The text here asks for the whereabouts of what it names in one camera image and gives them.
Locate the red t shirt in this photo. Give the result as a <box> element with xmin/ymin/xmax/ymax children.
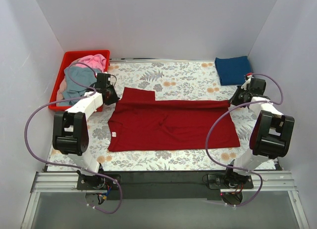
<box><xmin>108</xmin><ymin>87</ymin><xmax>240</xmax><ymax>152</ymax></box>

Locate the red plastic bin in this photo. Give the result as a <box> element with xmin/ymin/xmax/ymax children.
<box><xmin>48</xmin><ymin>50</ymin><xmax>110</xmax><ymax>112</ymax></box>

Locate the aluminium frame rail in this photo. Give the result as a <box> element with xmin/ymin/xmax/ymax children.
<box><xmin>22</xmin><ymin>171</ymin><xmax>309</xmax><ymax>229</ymax></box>

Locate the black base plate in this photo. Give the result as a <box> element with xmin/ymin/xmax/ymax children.
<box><xmin>77</xmin><ymin>171</ymin><xmax>254</xmax><ymax>202</ymax></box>

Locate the grey blue t shirt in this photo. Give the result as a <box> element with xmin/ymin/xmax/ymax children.
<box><xmin>58</xmin><ymin>65</ymin><xmax>97</xmax><ymax>106</ymax></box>

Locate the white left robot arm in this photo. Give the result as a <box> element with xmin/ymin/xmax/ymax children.
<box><xmin>53</xmin><ymin>73</ymin><xmax>119</xmax><ymax>189</ymax></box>

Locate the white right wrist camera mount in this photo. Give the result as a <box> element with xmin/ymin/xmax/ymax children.
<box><xmin>241</xmin><ymin>72</ymin><xmax>253</xmax><ymax>90</ymax></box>

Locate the folded blue t shirt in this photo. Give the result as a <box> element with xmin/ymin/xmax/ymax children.
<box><xmin>214</xmin><ymin>56</ymin><xmax>252</xmax><ymax>86</ymax></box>

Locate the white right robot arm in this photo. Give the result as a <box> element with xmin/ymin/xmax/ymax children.
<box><xmin>224</xmin><ymin>74</ymin><xmax>295</xmax><ymax>188</ymax></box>

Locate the pink t shirt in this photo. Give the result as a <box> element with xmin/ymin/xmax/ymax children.
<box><xmin>75</xmin><ymin>54</ymin><xmax>107</xmax><ymax>72</ymax></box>

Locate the beige t shirt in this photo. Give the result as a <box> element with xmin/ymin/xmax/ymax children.
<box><xmin>56</xmin><ymin>59</ymin><xmax>85</xmax><ymax>101</ymax></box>

